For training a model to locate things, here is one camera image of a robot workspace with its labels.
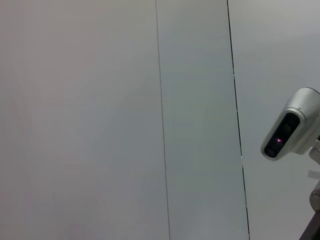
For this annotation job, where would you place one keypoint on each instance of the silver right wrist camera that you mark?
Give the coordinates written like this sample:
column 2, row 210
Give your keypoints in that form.
column 295, row 107

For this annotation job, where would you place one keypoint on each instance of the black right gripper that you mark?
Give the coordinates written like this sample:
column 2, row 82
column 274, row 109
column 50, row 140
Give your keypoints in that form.
column 313, row 230

